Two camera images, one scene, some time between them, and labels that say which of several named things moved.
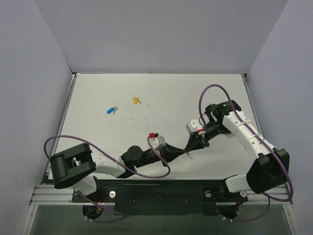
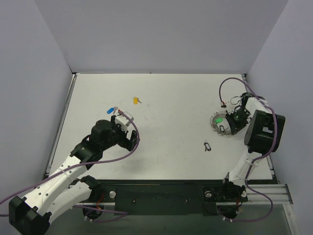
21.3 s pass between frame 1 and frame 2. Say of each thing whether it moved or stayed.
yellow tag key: stayed
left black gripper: moved
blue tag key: stayed
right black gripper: moved
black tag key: moved
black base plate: stayed
